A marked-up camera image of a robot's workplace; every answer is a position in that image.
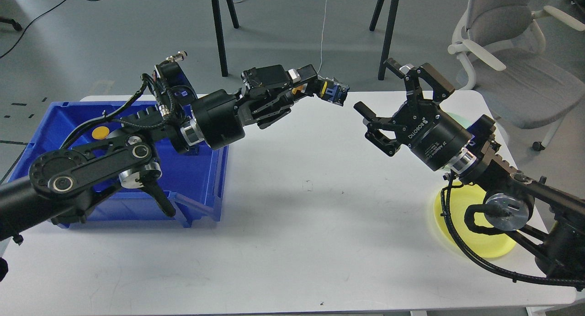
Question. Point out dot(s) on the yellow plate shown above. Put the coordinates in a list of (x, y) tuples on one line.
[(484, 245)]

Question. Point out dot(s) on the light green plate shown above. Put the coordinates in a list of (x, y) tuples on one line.
[(463, 121)]

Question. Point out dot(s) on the black tripod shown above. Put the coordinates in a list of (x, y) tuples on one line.
[(388, 35), (219, 31)]

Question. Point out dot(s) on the yellow push button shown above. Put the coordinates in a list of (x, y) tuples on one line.
[(100, 132), (330, 90)]

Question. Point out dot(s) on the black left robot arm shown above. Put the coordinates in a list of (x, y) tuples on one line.
[(117, 149)]

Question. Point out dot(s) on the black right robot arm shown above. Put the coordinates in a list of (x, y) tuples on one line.
[(545, 221)]

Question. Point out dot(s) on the yellow push button front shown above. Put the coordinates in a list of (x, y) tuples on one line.
[(330, 90)]

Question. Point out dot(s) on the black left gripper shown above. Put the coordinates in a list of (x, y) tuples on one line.
[(218, 118)]

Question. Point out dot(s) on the black tripod right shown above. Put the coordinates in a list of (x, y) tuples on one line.
[(388, 35)]

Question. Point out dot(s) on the yellow push button back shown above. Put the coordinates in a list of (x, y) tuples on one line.
[(100, 132)]

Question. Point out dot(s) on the blue plastic bin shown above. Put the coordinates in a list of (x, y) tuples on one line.
[(192, 181)]

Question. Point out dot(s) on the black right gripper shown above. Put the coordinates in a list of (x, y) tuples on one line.
[(431, 134)]

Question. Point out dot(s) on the grey office chair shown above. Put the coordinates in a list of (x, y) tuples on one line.
[(500, 46)]

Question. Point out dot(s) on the black tripod left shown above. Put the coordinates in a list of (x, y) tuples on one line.
[(219, 31)]

